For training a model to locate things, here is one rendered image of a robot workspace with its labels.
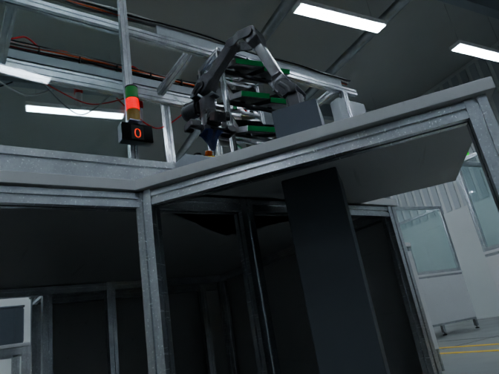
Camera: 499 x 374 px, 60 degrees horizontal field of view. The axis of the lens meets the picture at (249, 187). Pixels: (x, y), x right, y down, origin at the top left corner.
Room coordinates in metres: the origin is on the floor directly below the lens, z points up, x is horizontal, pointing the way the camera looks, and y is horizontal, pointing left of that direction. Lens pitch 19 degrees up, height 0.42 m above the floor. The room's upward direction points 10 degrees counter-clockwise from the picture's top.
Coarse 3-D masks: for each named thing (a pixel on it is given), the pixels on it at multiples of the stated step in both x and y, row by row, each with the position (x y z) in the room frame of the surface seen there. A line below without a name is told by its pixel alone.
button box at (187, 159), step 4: (184, 156) 1.15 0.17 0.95; (188, 156) 1.15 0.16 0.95; (192, 156) 1.16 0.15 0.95; (196, 156) 1.17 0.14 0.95; (200, 156) 1.18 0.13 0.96; (204, 156) 1.19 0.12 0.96; (180, 160) 1.17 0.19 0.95; (184, 160) 1.16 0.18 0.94; (188, 160) 1.15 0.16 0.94; (192, 160) 1.16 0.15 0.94; (196, 160) 1.17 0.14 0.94; (200, 160) 1.18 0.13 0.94; (176, 164) 1.20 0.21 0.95; (180, 164) 1.18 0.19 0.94; (184, 164) 1.16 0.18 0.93; (188, 164) 1.15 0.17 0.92
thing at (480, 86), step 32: (448, 96) 0.83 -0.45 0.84; (320, 128) 0.91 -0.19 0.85; (352, 128) 0.89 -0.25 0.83; (224, 160) 0.97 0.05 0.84; (352, 160) 1.10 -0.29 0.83; (384, 160) 1.14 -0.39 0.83; (416, 160) 1.19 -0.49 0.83; (448, 160) 1.24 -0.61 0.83; (224, 192) 1.18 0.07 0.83; (256, 192) 1.23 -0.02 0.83; (352, 192) 1.41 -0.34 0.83; (384, 192) 1.48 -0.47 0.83
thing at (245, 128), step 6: (234, 120) 1.62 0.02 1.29; (240, 120) 1.77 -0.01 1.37; (246, 120) 1.78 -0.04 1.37; (252, 120) 1.74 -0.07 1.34; (258, 120) 1.69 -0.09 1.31; (222, 126) 1.73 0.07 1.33; (240, 126) 1.78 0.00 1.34; (246, 126) 1.54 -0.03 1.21; (252, 126) 1.53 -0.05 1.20; (258, 126) 1.54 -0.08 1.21; (264, 126) 1.56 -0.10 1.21; (240, 132) 1.59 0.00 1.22; (246, 132) 1.59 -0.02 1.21; (252, 132) 1.58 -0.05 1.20; (258, 132) 1.57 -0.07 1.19; (264, 132) 1.57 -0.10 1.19; (270, 132) 1.58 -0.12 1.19
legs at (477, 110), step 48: (480, 96) 0.83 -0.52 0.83; (336, 144) 0.92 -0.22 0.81; (384, 144) 0.91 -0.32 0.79; (480, 144) 0.84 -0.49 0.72; (144, 192) 1.05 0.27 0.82; (192, 192) 1.02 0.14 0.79; (288, 192) 1.16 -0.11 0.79; (336, 192) 1.12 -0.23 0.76; (144, 240) 1.06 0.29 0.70; (336, 240) 1.13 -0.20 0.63; (144, 288) 1.06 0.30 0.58; (336, 288) 1.14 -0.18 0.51; (336, 336) 1.14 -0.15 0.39
